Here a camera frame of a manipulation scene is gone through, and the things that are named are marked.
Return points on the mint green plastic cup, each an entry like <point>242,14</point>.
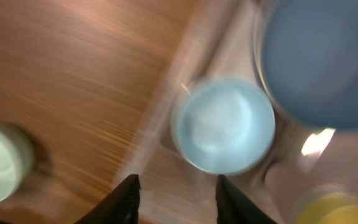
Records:
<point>16,159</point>

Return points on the yellow plastic cup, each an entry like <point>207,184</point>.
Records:
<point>326,208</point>

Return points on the light blue plastic cup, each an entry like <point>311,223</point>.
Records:
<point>223,126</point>

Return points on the pink plastic cup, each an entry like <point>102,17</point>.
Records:
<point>285,183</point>

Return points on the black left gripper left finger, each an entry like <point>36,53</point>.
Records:
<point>121,206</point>

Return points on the blue bowl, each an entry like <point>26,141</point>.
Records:
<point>306,56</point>

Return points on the clear plastic storage bin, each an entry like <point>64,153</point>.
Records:
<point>174,191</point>

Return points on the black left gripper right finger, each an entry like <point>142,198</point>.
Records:
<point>234,207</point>

